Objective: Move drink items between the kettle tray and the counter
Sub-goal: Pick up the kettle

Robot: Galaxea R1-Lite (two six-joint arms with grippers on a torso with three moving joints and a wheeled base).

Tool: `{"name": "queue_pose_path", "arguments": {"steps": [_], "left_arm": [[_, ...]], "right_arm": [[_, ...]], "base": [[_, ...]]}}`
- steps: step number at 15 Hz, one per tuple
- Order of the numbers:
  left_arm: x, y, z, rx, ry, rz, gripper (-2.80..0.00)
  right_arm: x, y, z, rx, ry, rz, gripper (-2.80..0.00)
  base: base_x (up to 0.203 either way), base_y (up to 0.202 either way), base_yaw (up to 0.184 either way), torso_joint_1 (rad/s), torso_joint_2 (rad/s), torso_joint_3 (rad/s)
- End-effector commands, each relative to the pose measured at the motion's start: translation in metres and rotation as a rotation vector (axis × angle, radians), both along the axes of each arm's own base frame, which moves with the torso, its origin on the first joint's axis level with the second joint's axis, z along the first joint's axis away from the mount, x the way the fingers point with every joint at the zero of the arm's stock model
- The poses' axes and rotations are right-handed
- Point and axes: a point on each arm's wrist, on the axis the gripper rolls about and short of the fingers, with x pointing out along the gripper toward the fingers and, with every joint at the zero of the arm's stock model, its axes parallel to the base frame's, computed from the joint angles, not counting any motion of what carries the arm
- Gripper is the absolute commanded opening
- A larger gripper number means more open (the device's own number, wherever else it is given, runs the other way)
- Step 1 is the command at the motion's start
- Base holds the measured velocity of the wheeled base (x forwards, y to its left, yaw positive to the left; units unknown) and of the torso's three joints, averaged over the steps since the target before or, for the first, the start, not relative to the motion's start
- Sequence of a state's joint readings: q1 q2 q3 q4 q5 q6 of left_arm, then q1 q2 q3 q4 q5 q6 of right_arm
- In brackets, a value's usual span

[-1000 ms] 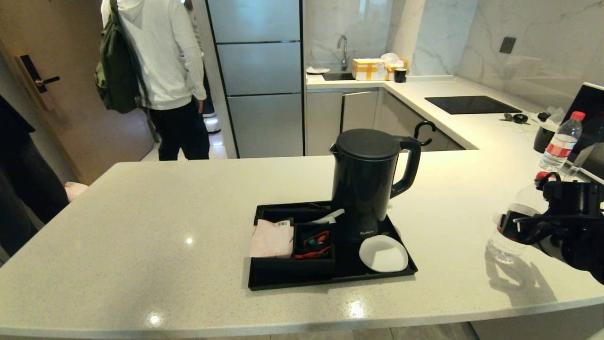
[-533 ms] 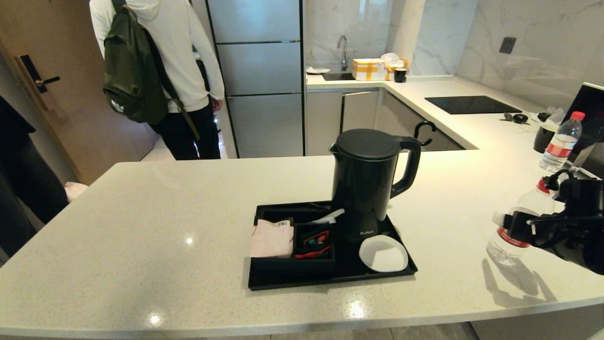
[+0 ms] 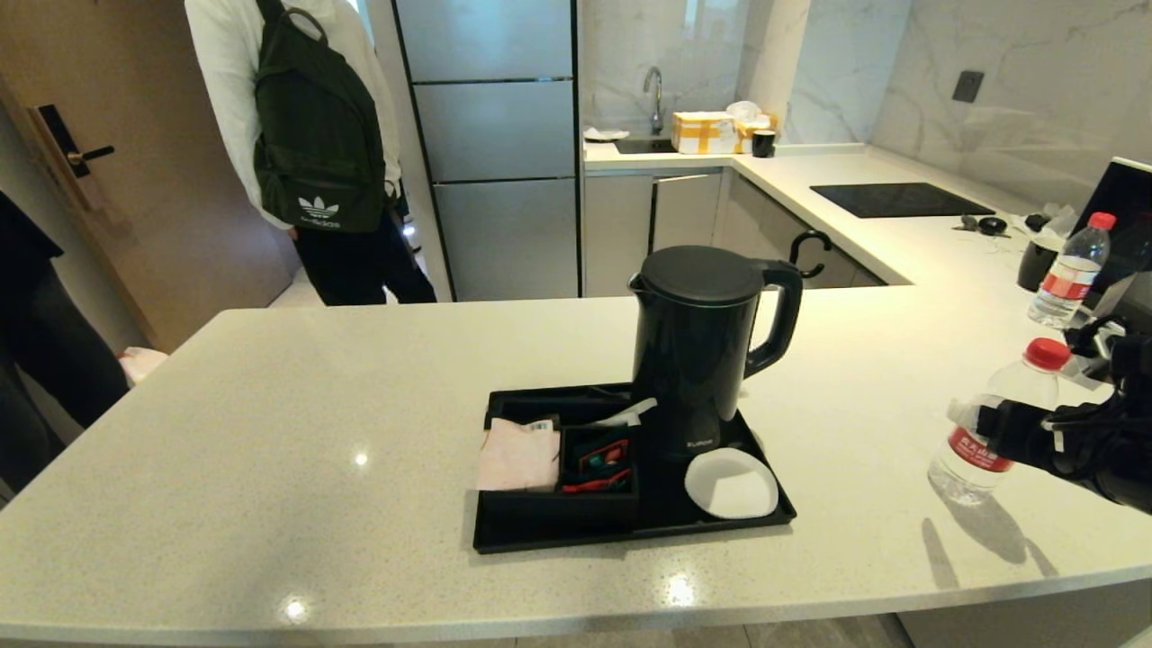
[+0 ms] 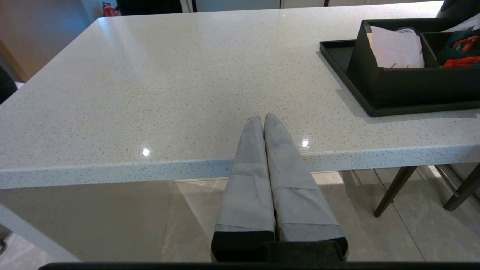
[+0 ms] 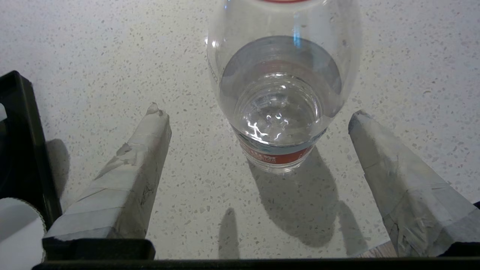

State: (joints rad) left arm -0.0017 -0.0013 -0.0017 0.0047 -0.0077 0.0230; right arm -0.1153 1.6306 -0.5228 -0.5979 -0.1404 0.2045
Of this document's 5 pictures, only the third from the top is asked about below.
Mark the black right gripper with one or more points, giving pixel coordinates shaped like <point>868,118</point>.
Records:
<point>1107,441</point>

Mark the clear water bottle red label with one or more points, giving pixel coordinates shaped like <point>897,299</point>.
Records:
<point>972,468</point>
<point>1066,274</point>

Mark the black electric kettle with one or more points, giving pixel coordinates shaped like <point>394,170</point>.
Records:
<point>688,360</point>

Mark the black cup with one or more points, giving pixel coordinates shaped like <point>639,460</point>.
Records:
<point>763,144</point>
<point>1037,265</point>

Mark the clear acrylic sign holder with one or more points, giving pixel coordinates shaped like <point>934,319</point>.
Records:
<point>1111,301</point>

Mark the small black round object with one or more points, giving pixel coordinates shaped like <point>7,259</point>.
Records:
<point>993,225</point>

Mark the black monitor screen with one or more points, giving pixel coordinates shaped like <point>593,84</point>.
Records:
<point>1125,216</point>

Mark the black induction cooktop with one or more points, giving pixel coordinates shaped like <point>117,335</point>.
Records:
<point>900,200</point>

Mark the black curved hook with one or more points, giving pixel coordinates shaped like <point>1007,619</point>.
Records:
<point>810,247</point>

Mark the white round saucer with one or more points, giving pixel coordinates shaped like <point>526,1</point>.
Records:
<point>731,484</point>

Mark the black serving tray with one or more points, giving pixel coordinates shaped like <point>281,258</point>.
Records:
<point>661,513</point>

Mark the white sachet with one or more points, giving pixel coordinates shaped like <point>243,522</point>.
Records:
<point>625,414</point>

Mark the grey kitchen cabinet unit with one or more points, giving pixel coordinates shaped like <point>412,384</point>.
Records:
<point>666,225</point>

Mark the white plastic bag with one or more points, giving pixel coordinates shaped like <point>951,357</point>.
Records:
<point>751,115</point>

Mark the cardboard box yellow tape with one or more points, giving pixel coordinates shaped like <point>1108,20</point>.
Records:
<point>704,133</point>

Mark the black organizer box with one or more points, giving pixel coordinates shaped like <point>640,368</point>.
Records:
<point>558,508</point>

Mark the kitchen sink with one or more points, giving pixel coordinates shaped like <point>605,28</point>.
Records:
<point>643,145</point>

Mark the chrome kitchen faucet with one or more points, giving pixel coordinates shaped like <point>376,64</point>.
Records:
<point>655,94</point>

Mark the pink napkin pack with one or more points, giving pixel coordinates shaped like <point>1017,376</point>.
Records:
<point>517,459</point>

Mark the white plate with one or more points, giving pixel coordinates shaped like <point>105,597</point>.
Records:
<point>605,133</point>

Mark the steel refrigerator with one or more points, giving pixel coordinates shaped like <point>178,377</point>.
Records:
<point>495,153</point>

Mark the dark green backpack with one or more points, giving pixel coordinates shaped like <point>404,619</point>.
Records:
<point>315,144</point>

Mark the person in white jacket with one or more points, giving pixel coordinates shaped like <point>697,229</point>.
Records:
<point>225,90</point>

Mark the pink plastic bag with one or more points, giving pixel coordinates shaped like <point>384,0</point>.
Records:
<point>142,364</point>

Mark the brown wooden door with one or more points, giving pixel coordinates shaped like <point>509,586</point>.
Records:
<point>162,207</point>

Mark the dark wall socket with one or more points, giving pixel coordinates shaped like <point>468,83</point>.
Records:
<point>967,86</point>

